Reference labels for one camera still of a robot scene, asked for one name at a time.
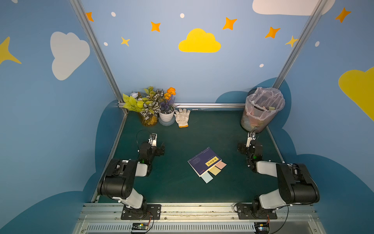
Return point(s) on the yellow sticky note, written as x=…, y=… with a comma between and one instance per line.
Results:
x=214, y=170

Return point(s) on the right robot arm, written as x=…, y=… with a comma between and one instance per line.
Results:
x=295, y=185

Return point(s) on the white flower pot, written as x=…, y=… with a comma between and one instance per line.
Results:
x=167, y=119

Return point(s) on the left circuit board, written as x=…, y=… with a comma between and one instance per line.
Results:
x=140, y=228

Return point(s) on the light blue sticky note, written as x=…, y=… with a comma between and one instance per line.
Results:
x=206, y=177

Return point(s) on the back aluminium frame bar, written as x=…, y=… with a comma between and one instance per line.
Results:
x=210, y=105

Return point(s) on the aluminium frame post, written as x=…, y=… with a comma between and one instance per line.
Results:
x=303, y=37
x=85, y=23

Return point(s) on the left side frame bar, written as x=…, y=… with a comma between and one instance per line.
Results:
x=107, y=137

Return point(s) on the right aluminium frame post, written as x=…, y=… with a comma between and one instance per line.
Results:
x=303, y=37

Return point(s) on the pink trash bag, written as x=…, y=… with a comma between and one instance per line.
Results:
x=264, y=103

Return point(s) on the purple covered book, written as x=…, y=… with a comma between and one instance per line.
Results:
x=203, y=161

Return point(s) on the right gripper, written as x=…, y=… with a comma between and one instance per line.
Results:
x=242, y=147

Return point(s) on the right circuit board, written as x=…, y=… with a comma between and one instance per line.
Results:
x=261, y=228

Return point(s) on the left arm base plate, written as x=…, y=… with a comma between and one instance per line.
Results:
x=144, y=213

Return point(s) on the artificial plant bouquet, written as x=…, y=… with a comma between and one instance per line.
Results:
x=150, y=103

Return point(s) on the pink sticky note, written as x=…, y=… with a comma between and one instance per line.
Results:
x=220, y=165

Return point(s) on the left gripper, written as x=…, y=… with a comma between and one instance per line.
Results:
x=159, y=149

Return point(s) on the circuit board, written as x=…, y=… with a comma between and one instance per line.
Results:
x=140, y=228
x=261, y=228

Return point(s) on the left aluminium frame post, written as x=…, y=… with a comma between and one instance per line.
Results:
x=85, y=23

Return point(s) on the mesh trash bin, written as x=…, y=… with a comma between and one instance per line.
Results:
x=253, y=125

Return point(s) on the white work glove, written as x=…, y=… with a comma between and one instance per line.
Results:
x=182, y=117

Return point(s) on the aluminium front rail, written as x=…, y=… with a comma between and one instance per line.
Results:
x=196, y=218

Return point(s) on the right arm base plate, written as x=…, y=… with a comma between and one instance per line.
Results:
x=247, y=212

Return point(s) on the right side frame bar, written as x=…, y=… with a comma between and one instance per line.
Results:
x=274, y=143

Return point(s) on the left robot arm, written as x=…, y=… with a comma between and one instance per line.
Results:
x=117, y=183

